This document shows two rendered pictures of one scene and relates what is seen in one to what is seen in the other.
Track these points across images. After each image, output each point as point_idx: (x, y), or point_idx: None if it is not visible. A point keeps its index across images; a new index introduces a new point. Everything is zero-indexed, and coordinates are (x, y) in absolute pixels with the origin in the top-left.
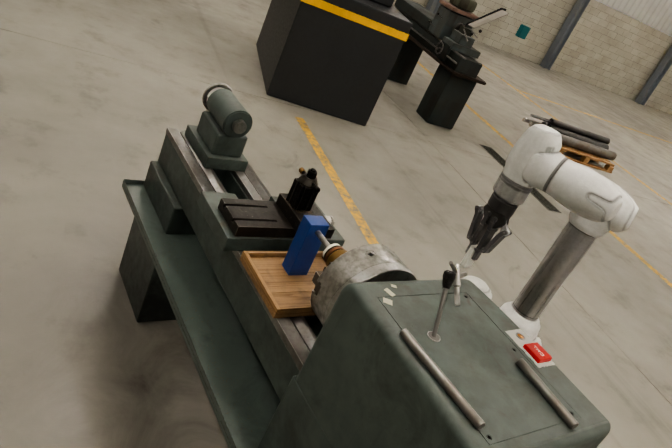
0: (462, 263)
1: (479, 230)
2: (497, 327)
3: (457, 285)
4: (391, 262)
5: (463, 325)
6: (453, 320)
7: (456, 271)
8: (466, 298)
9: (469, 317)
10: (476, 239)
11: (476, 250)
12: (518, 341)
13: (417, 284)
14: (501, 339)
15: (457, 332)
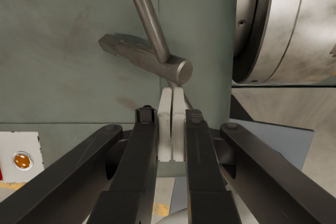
0: (175, 90)
1: (198, 165)
2: (47, 120)
3: (130, 49)
4: None
5: (49, 18)
6: None
7: (153, 48)
8: (140, 106)
9: (77, 61)
10: (186, 143)
11: (138, 109)
12: (7, 142)
13: None
14: (11, 100)
15: None
